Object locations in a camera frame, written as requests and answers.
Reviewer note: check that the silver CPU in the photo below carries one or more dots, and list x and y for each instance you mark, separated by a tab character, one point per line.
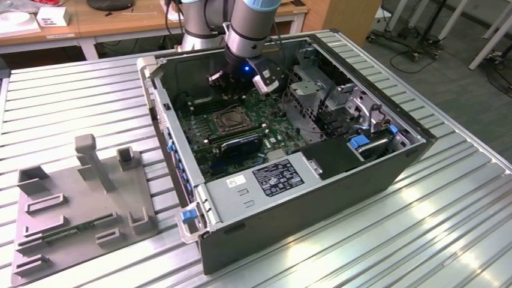
234	119

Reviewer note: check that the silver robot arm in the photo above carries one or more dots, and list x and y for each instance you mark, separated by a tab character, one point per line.
248	33

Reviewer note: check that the CPU socket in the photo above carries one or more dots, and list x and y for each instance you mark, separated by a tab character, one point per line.
240	129

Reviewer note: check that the perforated metal drive cage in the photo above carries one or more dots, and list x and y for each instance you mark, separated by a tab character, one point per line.
316	75

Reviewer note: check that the green motherboard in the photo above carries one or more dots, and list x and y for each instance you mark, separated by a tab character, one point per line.
280	126

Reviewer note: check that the black graphics card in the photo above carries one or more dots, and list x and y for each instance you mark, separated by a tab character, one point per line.
240	148

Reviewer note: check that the silver finned heat sink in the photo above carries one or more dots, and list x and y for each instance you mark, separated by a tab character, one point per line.
276	154

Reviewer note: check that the wooden desk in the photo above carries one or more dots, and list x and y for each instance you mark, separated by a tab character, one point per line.
16	37
132	21

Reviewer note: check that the blue plastic latch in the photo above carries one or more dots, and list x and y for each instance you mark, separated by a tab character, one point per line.
170	146
358	142
187	216
392	129

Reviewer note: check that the wooden cabinet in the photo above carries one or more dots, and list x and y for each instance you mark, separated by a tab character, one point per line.
348	21

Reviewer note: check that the black plastic drive bay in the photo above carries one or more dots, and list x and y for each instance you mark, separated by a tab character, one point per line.
328	159

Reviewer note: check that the black round base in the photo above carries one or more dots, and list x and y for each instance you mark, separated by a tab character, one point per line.
110	3

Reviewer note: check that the grey power supply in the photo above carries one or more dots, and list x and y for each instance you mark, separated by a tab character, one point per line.
236	199

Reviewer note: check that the white labelled box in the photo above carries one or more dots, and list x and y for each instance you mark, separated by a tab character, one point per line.
52	16

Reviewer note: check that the black wheeled stand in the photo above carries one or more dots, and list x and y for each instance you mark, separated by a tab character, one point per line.
430	18

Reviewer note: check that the red packet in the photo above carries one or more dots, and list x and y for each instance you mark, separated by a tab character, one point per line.
50	1

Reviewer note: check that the black and grey PC case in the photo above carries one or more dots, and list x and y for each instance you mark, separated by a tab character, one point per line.
304	228

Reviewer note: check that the white round device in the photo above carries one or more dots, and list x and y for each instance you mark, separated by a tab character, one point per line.
16	21

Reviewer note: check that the grey parts rack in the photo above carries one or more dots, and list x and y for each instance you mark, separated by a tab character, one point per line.
92	204

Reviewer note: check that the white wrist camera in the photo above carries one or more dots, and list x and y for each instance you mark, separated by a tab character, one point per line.
264	86

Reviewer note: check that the silver drive cage bracket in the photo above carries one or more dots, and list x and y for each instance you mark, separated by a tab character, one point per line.
306	87

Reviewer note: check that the silver metal bay frame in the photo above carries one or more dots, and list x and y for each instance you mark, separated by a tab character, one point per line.
356	99

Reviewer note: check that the white table frame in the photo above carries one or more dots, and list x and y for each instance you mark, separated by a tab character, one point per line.
488	45

